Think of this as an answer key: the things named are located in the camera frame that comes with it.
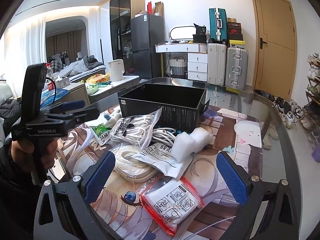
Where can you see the wooden yellow door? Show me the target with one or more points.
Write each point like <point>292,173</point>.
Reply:
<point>276,47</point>

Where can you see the green white plastic pouch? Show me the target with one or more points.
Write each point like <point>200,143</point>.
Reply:
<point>101,134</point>

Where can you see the white drawer desk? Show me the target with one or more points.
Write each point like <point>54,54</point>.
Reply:
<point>195,55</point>

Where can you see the grey side cabinet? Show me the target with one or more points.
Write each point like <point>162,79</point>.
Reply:
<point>114,87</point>

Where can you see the black refrigerator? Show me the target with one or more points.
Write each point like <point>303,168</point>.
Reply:
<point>146,32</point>

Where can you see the white printed medicine pouch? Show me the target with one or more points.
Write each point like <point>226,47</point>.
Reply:
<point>159,156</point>

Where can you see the shoe rack with shoes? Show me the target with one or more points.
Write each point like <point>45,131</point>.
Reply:
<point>311,109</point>

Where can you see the cream plush toy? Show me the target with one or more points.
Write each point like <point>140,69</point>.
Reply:
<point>113,117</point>

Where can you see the adidas bag white laces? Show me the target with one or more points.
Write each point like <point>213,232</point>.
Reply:
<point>135,130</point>

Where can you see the red trimmed white packet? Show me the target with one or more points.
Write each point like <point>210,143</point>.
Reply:
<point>170,203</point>

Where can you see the black glass cabinet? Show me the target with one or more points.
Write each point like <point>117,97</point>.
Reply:
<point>121,13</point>

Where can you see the white foam wrap piece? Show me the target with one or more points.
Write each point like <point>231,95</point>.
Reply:
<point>185,144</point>

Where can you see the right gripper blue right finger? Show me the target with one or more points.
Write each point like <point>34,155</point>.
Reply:
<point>247,190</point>

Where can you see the white electric kettle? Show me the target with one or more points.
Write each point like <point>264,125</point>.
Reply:
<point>116,70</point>

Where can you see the purple bag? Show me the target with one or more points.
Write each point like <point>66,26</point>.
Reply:
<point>316,153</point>

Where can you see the white woven basket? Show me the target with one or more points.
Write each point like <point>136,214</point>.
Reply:
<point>178,66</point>

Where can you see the black cardboard box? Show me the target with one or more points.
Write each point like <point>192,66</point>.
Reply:
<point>182,107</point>

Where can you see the stacked shoe boxes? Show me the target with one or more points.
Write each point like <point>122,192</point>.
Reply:
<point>235,36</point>

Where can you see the teal suitcase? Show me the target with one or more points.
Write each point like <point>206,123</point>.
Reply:
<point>218,25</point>

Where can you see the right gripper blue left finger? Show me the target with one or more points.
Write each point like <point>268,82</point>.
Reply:
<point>86,191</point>

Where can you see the person's left hand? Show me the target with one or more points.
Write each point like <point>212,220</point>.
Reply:
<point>21,152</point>

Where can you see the silver suitcase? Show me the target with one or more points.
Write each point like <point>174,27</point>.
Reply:
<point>236,68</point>

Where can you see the white suitcase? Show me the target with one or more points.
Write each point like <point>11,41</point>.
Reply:
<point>216,64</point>

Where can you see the bed with clothes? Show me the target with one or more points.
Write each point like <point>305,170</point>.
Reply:
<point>77,69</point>

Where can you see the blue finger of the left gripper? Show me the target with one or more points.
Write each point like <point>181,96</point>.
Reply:
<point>67,106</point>
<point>80,117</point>

